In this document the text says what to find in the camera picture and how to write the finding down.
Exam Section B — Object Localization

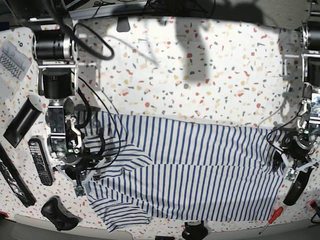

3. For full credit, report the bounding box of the grey clamp at table edge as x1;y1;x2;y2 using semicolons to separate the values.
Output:
116;16;131;33

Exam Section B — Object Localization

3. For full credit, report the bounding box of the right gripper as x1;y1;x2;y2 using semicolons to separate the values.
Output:
53;157;110;197

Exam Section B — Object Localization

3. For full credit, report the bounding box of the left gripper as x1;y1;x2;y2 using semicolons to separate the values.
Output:
272;142;319;184

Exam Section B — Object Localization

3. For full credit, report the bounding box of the blue white striped t-shirt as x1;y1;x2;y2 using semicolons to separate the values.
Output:
83;112;283;232

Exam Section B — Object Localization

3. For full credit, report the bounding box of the black tv remote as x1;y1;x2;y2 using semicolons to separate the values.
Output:
28;138;54;186

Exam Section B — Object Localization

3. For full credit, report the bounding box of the black curved handle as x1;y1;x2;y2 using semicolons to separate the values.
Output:
283;167;314;206

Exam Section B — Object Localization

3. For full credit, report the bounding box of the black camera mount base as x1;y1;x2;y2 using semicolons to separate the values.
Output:
181;220;209;240

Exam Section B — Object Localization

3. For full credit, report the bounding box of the black game controller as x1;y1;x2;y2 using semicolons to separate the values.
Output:
40;197;79;232

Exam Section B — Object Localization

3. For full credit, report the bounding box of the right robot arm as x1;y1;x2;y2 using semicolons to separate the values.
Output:
7;0;115;196

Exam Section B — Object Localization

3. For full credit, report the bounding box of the small red black clip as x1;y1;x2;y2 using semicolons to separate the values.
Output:
309;200;319;209

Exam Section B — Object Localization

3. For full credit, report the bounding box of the clear plastic screw box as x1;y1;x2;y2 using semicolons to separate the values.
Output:
0;39;32;100

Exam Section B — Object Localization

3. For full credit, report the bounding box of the long black flat bar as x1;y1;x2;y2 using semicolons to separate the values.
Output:
0;144;36;208

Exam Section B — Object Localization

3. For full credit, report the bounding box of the black cylinder speaker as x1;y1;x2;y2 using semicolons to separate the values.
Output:
3;95;43;148

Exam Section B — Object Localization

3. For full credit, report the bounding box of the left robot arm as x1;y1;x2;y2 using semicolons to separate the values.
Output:
266;0;320;191

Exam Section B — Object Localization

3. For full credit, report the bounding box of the red handled screwdriver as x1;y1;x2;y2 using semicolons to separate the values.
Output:
258;206;284;235

